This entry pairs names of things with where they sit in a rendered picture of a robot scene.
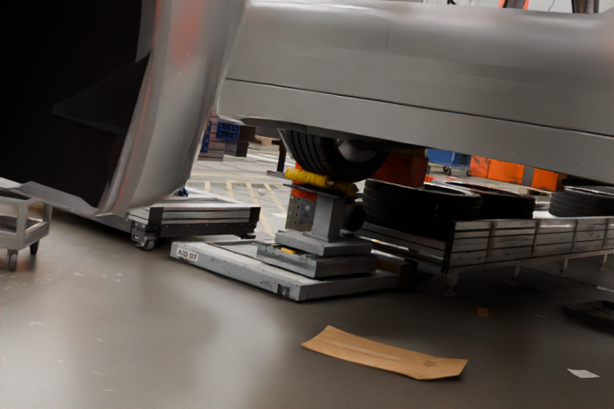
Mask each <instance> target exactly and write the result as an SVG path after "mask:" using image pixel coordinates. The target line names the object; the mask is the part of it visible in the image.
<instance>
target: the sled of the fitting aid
mask: <svg viewBox="0 0 614 409"><path fill-rule="evenodd" d="M256 259H257V260H260V261H264V262H267V263H270V264H272V265H275V266H278V267H283V268H286V269H288V270H291V271H295V272H298V273H301V274H303V275H306V276H309V277H312V278H321V277H330V276H338V275H347V274H355V273H364V272H373V271H376V264H377V259H378V257H377V256H374V255H370V254H367V253H362V254H349V255H337V256H325V257H322V256H319V255H316V254H313V253H310V252H307V251H304V250H300V249H298V248H295V247H291V246H286V245H283V244H280V243H261V244H258V248H257V254H256Z"/></svg>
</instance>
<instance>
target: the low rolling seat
mask: <svg viewBox="0 0 614 409"><path fill-rule="evenodd" d="M19 185H20V184H18V183H15V182H12V181H9V180H6V179H4V178H1V177H0V205H12V206H18V207H19V211H18V216H15V215H4V214H0V247H3V248H8V249H7V250H8V251H7V262H6V264H7V268H8V270H9V271H15V270H16V264H17V263H18V250H22V249H24V248H26V247H28V246H29V250H30V254H31V255H35V254H36V253H37V251H38V248H39V241H40V239H41V238H43V237H45V236H47V235H48V234H49V228H50V220H51V213H52V206H53V205H52V204H47V203H45V204H44V211H43V218H42V220H39V219H34V218H27V214H28V207H29V206H31V205H35V204H38V203H40V202H41V201H38V200H36V199H33V198H30V197H27V196H24V195H22V194H17V193H14V192H11V191H9V188H13V187H18V186H19Z"/></svg>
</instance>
